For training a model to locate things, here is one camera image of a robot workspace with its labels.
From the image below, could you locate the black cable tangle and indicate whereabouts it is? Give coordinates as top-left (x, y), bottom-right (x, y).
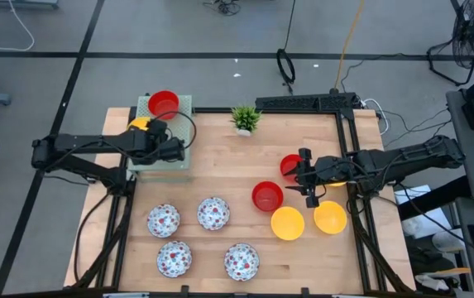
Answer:
top-left (202, 0), bottom-right (242, 17)

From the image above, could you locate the black aluminium table frame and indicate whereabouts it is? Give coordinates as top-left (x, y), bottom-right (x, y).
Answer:
top-left (65, 105), bottom-right (418, 298)

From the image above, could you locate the red plastic bowl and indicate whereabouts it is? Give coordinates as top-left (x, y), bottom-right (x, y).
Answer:
top-left (280, 153), bottom-right (304, 183)
top-left (251, 180), bottom-right (285, 213)
top-left (147, 89), bottom-right (180, 121)

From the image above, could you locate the floral ceramic bowl red outside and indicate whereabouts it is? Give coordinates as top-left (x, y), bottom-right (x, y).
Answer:
top-left (156, 240), bottom-right (194, 279)
top-left (223, 243), bottom-right (261, 282)
top-left (196, 196), bottom-right (231, 232)
top-left (146, 203), bottom-right (181, 239)

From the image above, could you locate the white floor cable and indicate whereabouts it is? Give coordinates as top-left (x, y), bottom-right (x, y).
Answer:
top-left (0, 0), bottom-right (36, 53)

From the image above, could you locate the black coiled floor cable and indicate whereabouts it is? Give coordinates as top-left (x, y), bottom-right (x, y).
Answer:
top-left (275, 0), bottom-right (298, 95)

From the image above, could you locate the pale green metal shelf rack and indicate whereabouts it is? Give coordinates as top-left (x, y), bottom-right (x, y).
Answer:
top-left (127, 94), bottom-right (194, 183)

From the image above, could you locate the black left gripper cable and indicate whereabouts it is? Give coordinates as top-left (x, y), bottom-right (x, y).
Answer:
top-left (151, 109), bottom-right (198, 151)

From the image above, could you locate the black floor fan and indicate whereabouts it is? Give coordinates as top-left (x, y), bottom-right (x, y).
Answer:
top-left (426, 0), bottom-right (474, 87)

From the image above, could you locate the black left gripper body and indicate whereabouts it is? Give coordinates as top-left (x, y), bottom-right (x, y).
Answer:
top-left (147, 134), bottom-right (175, 164)

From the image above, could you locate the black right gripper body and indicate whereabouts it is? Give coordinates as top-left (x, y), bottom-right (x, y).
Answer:
top-left (302, 155), bottom-right (347, 187)

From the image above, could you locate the green plant in white pot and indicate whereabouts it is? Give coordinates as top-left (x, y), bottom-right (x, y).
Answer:
top-left (230, 104), bottom-right (263, 137)

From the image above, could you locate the white power cable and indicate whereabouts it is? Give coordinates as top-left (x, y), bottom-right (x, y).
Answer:
top-left (362, 98), bottom-right (390, 137)

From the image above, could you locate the black perforated cable tray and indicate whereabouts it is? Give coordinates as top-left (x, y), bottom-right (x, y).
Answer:
top-left (255, 91), bottom-right (362, 113)

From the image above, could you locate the yellow floor cable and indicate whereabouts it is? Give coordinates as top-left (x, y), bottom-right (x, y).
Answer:
top-left (333, 0), bottom-right (366, 90)

